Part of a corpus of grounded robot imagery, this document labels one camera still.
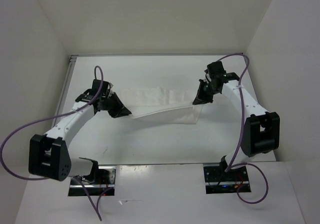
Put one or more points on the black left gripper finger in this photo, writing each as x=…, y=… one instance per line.
x=115, y=100
x=119, y=111

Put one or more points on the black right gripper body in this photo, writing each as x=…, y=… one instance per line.
x=209, y=89

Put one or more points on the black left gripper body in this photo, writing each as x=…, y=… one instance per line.
x=104, y=107

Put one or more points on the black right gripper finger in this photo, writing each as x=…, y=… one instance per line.
x=199, y=91
x=205, y=98

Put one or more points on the white skirt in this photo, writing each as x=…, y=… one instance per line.
x=161, y=105

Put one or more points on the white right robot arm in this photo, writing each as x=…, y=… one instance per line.
x=259, y=130

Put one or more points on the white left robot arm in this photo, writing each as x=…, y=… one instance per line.
x=49, y=156

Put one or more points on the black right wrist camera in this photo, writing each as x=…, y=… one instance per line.
x=215, y=69

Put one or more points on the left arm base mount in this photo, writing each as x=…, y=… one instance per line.
x=104, y=183

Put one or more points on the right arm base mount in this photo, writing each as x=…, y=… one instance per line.
x=217, y=181

